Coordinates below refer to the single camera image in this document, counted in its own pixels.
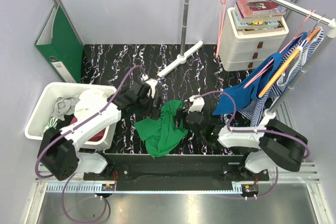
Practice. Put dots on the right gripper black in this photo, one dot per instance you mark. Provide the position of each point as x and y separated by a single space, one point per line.
180 114

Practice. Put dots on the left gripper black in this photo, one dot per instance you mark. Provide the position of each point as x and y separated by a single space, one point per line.
151 112

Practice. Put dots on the green tank top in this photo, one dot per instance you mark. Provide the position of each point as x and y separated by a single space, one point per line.
161 136

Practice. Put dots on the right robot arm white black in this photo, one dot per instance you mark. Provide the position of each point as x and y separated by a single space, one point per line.
278 145

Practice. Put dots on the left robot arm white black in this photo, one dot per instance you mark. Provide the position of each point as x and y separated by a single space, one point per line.
60 149

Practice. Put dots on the blue tank top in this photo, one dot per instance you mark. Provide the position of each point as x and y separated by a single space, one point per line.
242 94

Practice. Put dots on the empty pink hanger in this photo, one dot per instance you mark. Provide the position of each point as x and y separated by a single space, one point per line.
222 15

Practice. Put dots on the orange wooden hanger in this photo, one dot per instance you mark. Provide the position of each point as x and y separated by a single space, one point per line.
297 52

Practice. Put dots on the white garment in bin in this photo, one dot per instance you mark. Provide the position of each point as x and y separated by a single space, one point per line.
90 102

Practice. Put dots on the maroon garment in bin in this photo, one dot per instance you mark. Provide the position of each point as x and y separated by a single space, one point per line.
99 136

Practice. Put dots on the grey garment in bin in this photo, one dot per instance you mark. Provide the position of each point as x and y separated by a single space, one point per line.
63 107

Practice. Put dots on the metal clothes rack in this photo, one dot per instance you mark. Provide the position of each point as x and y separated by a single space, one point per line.
269 113

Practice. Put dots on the white three-drawer unit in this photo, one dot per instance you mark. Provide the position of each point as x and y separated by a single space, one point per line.
239 51

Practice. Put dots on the green white striped garment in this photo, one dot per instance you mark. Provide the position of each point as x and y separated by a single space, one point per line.
52 123

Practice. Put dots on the white laundry bin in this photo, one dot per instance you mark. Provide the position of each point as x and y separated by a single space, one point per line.
45 105

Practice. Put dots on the green lever arch binder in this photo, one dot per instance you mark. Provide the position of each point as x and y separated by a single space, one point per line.
59 45

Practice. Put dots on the middle book teal cover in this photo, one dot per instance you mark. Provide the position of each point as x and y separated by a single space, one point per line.
239 23

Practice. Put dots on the top book pink cover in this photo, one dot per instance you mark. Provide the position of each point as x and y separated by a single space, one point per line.
259 8

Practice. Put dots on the bottom book yellow black cover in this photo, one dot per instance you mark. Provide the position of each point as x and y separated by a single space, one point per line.
262 27

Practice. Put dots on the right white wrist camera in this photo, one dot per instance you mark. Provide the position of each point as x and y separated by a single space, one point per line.
197 104

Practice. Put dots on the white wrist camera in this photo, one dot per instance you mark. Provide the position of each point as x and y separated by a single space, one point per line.
152 83
197 104

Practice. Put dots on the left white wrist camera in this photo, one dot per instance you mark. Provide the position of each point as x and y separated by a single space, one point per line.
152 83

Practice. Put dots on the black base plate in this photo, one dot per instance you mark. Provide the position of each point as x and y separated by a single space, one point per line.
176 173

